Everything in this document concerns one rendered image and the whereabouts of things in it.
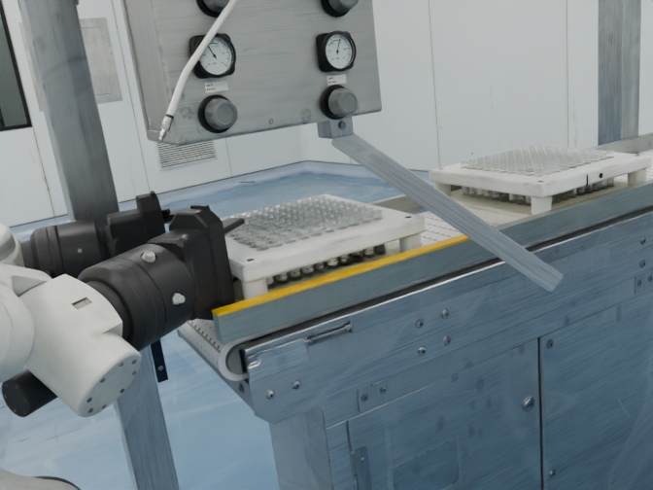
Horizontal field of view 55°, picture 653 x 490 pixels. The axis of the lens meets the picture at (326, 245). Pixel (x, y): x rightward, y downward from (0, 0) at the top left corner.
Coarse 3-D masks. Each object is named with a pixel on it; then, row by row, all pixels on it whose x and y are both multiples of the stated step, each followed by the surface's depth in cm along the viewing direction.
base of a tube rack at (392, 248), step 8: (392, 248) 82; (376, 256) 79; (384, 256) 79; (352, 264) 77; (360, 264) 77; (328, 272) 75; (240, 280) 76; (288, 280) 74; (304, 280) 73; (240, 288) 73; (272, 288) 72; (280, 288) 72; (240, 296) 71
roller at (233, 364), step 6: (246, 342) 68; (234, 348) 66; (240, 348) 66; (228, 354) 66; (234, 354) 66; (240, 354) 66; (228, 360) 66; (234, 360) 66; (240, 360) 66; (228, 366) 66; (234, 366) 66; (240, 366) 67; (234, 372) 66; (240, 372) 67; (246, 372) 67
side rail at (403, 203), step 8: (640, 136) 135; (648, 136) 136; (608, 144) 130; (616, 144) 131; (624, 144) 132; (632, 144) 133; (640, 144) 135; (648, 144) 136; (616, 152) 131; (624, 152) 132; (632, 152) 134; (376, 200) 105; (384, 200) 104; (392, 200) 105; (400, 200) 106; (408, 200) 106; (392, 208) 105; (400, 208) 106; (408, 208) 107; (416, 208) 108; (424, 208) 108
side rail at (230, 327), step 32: (608, 192) 92; (640, 192) 94; (512, 224) 82; (544, 224) 84; (576, 224) 88; (416, 256) 74; (448, 256) 77; (480, 256) 80; (320, 288) 68; (352, 288) 71; (384, 288) 73; (224, 320) 64; (256, 320) 65; (288, 320) 67
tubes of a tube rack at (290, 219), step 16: (272, 208) 87; (288, 208) 87; (304, 208) 85; (320, 208) 84; (336, 208) 83; (256, 224) 80; (272, 224) 79; (288, 224) 80; (304, 224) 76; (320, 224) 76; (288, 272) 75
